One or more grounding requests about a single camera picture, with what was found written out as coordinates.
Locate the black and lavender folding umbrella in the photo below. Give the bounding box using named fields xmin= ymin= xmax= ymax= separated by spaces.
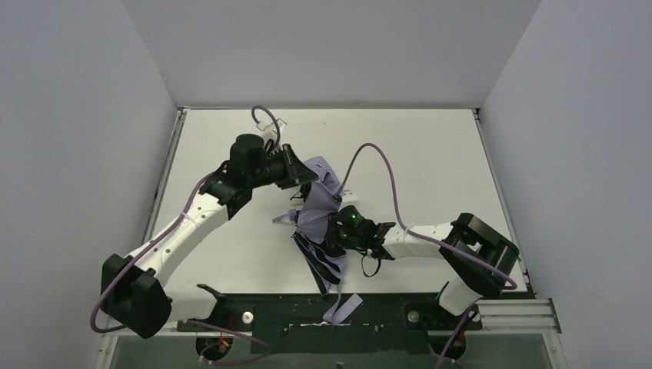
xmin=272 ymin=156 xmax=362 ymax=324

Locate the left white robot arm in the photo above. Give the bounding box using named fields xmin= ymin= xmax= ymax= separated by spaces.
xmin=93 ymin=134 xmax=318 ymax=339

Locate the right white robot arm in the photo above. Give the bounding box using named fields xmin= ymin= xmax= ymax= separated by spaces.
xmin=327 ymin=205 xmax=520 ymax=316

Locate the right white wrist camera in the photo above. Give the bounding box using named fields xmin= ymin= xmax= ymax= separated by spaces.
xmin=334 ymin=189 xmax=359 ymax=208

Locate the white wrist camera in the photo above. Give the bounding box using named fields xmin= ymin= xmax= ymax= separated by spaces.
xmin=256 ymin=118 xmax=288 ymax=147
xmin=334 ymin=189 xmax=359 ymax=208

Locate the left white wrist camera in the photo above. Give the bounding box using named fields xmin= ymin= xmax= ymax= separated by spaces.
xmin=256 ymin=118 xmax=288 ymax=147

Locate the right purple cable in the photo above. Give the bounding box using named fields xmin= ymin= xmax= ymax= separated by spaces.
xmin=334 ymin=142 xmax=518 ymax=369

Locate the purple cable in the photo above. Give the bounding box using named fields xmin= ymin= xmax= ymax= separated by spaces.
xmin=89 ymin=105 xmax=283 ymax=335
xmin=334 ymin=142 xmax=518 ymax=369

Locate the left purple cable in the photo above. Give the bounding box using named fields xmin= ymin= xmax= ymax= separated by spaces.
xmin=89 ymin=105 xmax=283 ymax=335

